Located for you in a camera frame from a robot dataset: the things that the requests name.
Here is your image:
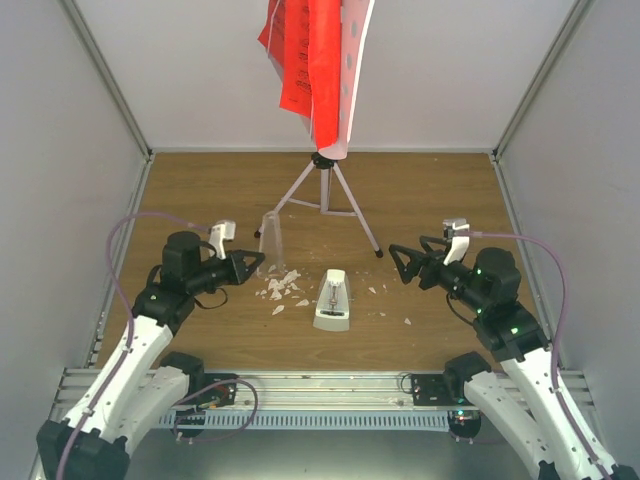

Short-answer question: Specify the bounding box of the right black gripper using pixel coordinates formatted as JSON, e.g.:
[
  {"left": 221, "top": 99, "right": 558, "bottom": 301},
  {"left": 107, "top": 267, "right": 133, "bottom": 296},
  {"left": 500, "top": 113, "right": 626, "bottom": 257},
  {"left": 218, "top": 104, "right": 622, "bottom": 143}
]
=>
[{"left": 389, "top": 235, "right": 488, "bottom": 314}]

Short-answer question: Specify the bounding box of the clear metronome cover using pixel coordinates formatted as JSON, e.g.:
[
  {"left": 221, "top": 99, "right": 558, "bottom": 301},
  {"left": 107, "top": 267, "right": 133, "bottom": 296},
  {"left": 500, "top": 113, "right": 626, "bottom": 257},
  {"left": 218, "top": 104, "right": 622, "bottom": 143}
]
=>
[{"left": 257, "top": 211, "right": 284, "bottom": 279}]

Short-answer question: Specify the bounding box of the white metronome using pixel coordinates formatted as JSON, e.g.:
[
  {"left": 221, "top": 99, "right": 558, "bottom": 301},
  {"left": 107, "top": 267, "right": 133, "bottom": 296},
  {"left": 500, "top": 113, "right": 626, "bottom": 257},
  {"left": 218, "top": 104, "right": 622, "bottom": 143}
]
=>
[{"left": 313, "top": 269, "right": 351, "bottom": 333}]

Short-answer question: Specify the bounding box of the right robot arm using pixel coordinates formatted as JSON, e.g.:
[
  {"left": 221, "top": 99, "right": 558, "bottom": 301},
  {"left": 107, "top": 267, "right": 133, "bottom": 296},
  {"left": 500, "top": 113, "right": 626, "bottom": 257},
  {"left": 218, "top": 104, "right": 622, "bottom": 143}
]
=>
[{"left": 389, "top": 236, "right": 638, "bottom": 479}]

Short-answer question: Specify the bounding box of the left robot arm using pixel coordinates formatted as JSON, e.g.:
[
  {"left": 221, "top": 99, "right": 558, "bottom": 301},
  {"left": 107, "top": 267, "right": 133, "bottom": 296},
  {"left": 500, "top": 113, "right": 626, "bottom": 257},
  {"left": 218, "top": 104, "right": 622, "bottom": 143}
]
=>
[{"left": 36, "top": 222, "right": 265, "bottom": 479}]

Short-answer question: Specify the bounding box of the white debris pile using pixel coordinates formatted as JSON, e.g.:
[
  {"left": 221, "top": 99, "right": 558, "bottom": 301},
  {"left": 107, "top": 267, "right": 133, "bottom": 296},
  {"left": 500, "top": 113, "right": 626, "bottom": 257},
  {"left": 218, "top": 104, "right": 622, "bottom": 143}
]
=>
[{"left": 254, "top": 268, "right": 316, "bottom": 316}]

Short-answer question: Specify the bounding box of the red sheet music paper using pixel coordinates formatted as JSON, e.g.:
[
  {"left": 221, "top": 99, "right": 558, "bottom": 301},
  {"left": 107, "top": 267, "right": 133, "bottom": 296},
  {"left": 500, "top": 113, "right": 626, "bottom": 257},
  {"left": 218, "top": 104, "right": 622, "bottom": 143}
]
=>
[{"left": 258, "top": 0, "right": 342, "bottom": 149}]

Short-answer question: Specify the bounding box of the white tripod music stand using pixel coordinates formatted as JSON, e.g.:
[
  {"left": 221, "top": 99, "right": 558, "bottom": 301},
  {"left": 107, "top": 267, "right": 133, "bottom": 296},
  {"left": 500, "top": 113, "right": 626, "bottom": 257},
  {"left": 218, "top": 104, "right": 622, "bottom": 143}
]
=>
[{"left": 274, "top": 1, "right": 383, "bottom": 258}]

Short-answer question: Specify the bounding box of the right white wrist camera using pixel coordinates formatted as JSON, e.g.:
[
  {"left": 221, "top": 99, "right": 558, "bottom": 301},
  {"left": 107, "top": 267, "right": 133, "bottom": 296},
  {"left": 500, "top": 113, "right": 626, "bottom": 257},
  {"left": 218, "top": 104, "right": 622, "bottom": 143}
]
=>
[{"left": 443, "top": 218, "right": 470, "bottom": 266}]

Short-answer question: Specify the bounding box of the aluminium rail frame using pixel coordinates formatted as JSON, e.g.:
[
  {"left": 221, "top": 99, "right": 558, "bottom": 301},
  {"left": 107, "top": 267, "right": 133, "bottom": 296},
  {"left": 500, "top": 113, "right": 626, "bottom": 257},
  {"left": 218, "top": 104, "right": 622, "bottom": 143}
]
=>
[{"left": 49, "top": 370, "right": 582, "bottom": 444}]

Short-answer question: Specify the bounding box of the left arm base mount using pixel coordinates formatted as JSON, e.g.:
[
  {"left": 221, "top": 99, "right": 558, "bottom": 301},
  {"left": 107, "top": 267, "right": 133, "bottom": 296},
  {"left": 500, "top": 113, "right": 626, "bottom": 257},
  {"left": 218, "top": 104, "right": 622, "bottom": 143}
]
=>
[{"left": 175, "top": 372, "right": 239, "bottom": 406}]

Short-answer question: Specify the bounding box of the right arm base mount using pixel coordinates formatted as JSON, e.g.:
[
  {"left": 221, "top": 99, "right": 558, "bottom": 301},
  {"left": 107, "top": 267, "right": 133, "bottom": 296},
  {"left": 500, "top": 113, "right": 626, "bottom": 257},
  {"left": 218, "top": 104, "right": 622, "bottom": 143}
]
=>
[{"left": 399, "top": 372, "right": 464, "bottom": 407}]

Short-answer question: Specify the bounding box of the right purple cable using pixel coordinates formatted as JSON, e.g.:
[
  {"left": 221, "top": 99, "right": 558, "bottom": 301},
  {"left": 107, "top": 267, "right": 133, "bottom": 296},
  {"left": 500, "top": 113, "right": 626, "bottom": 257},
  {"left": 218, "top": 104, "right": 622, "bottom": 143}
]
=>
[{"left": 464, "top": 230, "right": 616, "bottom": 480}]

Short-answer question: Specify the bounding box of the slotted cable duct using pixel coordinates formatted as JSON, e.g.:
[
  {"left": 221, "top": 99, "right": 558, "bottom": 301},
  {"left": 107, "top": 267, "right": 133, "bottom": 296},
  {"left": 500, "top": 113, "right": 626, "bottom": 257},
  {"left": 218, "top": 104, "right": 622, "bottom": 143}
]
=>
[{"left": 178, "top": 409, "right": 449, "bottom": 432}]

